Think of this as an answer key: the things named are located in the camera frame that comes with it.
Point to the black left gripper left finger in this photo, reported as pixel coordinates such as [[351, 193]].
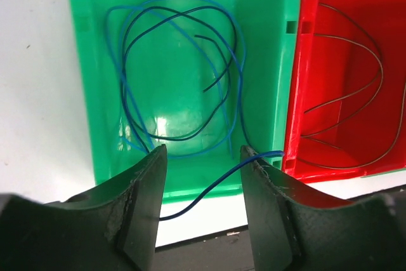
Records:
[[112, 226]]

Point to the left green plastic bin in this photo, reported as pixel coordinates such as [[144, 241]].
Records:
[[202, 77]]

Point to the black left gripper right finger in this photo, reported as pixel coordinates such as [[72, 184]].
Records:
[[293, 226]]

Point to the red plastic bin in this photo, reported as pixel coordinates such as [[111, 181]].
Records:
[[346, 115]]

